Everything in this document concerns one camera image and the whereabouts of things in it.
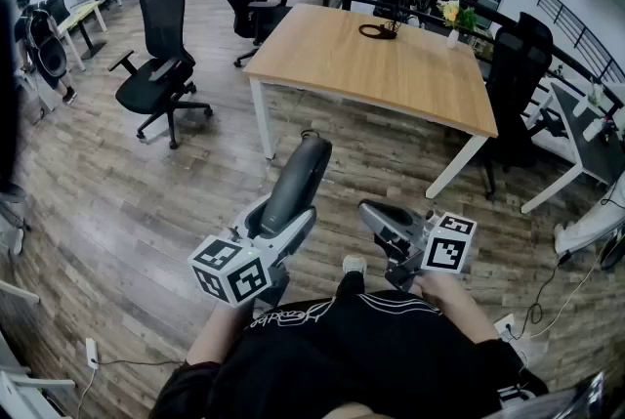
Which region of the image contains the person's black shirt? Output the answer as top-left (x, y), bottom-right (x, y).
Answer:
top-left (149, 289), bottom-right (549, 419)

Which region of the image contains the light table with black foot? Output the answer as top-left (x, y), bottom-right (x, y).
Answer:
top-left (57, 0), bottom-right (109, 72)

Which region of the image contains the yellow flower bunch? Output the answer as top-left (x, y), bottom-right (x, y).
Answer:
top-left (436, 0), bottom-right (479, 33)

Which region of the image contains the person's white shoe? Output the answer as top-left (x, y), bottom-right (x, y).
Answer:
top-left (342, 254), bottom-right (368, 276)

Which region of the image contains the person's black trouser leg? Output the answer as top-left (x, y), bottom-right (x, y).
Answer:
top-left (335, 272), bottom-right (366, 300)

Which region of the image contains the black table with white legs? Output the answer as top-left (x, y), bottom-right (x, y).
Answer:
top-left (520, 81), bottom-right (625, 216)

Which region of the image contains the black floor cable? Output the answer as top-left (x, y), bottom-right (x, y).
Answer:
top-left (516, 253), bottom-right (573, 341)

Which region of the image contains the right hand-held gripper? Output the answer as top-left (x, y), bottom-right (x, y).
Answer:
top-left (357, 198), bottom-right (479, 293)

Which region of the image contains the person's left forearm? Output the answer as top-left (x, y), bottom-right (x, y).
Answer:
top-left (187, 303), bottom-right (256, 367)

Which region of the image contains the white power strip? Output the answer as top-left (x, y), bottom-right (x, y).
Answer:
top-left (493, 313), bottom-right (518, 342)
top-left (84, 337), bottom-right (101, 370)

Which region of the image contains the person's right forearm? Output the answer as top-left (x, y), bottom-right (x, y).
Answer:
top-left (414, 271), bottom-right (500, 346)

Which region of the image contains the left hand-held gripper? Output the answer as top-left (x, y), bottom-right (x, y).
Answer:
top-left (187, 196), bottom-right (319, 310)

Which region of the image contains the white furniture frame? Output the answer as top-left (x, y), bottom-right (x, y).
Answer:
top-left (0, 278), bottom-right (78, 419)

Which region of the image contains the wooden table top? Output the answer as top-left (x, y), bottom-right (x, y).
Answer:
top-left (242, 2), bottom-right (500, 201)

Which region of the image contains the white floor cable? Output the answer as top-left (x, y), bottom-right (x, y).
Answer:
top-left (528, 240), bottom-right (617, 340)

